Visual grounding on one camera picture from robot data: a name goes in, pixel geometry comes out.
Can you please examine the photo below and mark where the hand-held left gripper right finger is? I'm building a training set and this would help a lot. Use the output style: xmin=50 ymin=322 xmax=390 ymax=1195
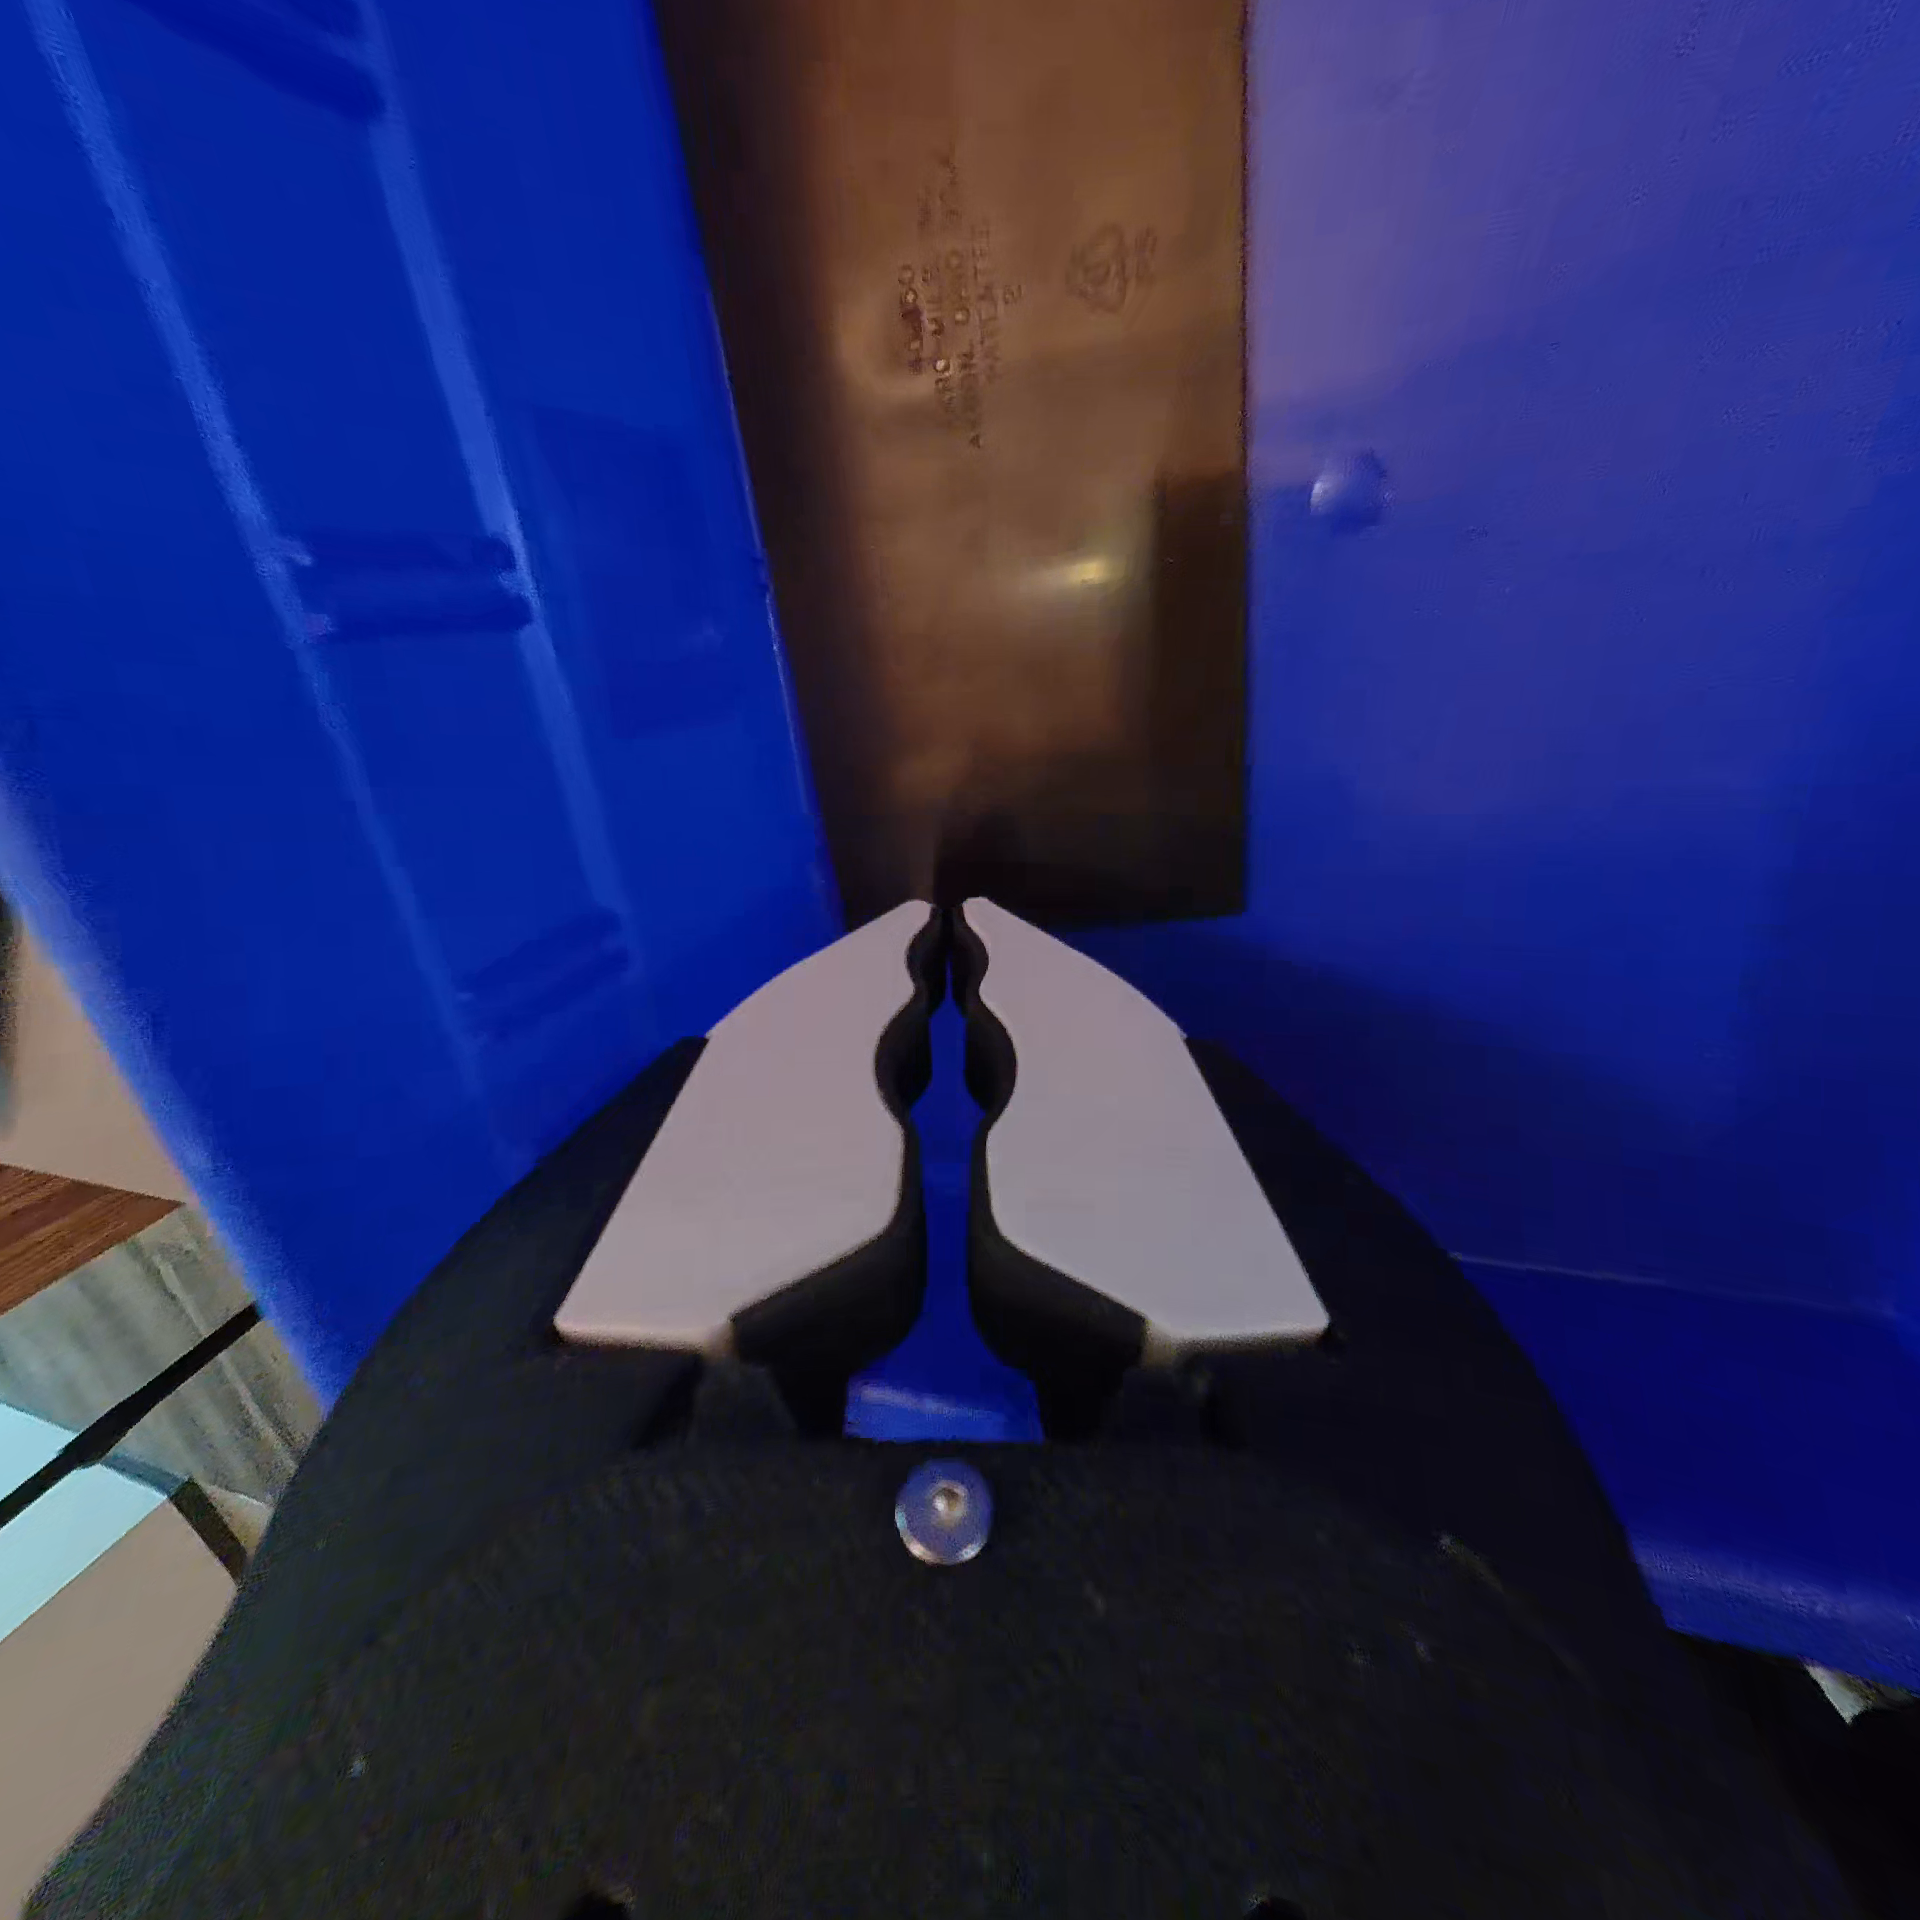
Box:
xmin=951 ymin=896 xmax=1333 ymax=1443

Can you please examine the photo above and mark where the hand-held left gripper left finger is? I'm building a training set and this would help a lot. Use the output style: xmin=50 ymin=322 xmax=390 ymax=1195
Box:
xmin=550 ymin=896 xmax=952 ymax=1439

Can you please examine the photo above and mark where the blue bin with tag label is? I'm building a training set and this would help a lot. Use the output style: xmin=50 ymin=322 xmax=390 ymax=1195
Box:
xmin=0 ymin=0 xmax=1920 ymax=1695

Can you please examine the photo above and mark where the black plate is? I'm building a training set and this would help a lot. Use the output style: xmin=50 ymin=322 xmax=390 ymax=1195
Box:
xmin=661 ymin=0 xmax=1249 ymax=924

